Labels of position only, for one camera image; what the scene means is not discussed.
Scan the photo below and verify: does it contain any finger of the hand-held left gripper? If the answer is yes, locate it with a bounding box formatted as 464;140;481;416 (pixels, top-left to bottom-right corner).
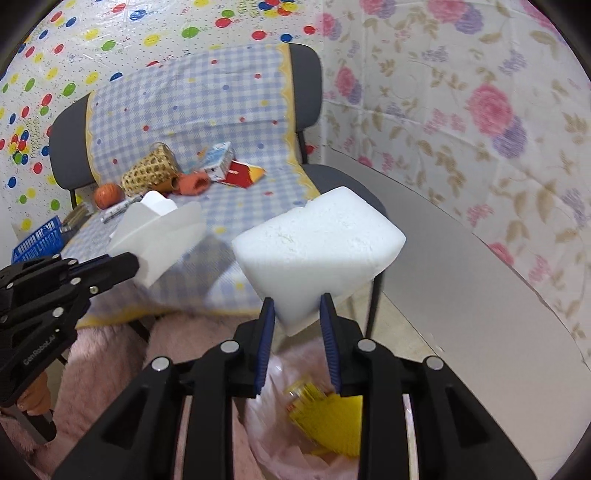
0;286;100;340
0;251;140;298

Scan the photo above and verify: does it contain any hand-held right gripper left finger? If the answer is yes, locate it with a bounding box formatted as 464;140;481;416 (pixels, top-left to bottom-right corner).
53;298;278;480

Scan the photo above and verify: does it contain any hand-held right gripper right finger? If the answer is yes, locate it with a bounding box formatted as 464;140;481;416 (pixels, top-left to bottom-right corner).
320;293;522;480

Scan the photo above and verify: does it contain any white marker pen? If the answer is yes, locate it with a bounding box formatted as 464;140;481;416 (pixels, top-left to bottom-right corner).
102;196;144;223

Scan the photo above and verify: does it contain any white foam block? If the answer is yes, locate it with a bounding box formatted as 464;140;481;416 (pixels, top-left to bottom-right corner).
232;186;407;337

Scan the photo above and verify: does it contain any trash bin with pink bag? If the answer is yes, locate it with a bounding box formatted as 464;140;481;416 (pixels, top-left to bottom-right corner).
242;351;414;480

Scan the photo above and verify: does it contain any orange fuzzy cloth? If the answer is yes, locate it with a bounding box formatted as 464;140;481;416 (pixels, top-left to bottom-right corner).
173;172;211;197

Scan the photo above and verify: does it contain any red yellow snack packet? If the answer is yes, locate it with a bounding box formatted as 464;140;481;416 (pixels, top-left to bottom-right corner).
217;159;266;189

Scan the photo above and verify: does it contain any person's left hand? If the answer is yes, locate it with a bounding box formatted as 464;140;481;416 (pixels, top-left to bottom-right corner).
16;371;51;414

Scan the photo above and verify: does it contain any brown striped object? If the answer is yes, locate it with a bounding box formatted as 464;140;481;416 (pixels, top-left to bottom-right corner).
60;205;90;234

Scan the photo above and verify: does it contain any blue plastic basket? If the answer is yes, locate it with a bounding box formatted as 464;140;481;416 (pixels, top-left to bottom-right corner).
11;215;63;264

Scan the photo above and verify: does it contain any orange fruit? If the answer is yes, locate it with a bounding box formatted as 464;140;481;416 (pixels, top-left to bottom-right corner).
95;183;124;209

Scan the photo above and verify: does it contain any woven wicker basket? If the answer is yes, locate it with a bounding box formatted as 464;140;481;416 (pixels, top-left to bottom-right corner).
121;143;178;195

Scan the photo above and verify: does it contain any grey chair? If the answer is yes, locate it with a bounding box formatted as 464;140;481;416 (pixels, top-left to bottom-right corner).
48;95;95;213
286;44;389;340

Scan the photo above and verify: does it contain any small milk carton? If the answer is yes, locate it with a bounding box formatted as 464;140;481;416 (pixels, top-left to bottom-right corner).
198;142;235;183

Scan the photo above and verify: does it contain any blue checkered cloth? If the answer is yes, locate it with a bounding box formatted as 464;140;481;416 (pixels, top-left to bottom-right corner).
60;44;321;328

